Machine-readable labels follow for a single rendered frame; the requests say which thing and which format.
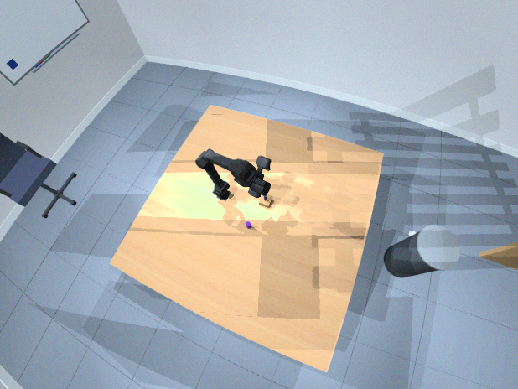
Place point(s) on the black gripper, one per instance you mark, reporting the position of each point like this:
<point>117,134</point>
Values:
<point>262,163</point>

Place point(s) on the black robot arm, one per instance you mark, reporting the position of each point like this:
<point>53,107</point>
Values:
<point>239,168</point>

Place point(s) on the tan wooden block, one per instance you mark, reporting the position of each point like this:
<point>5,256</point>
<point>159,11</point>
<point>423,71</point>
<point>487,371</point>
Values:
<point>267,202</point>

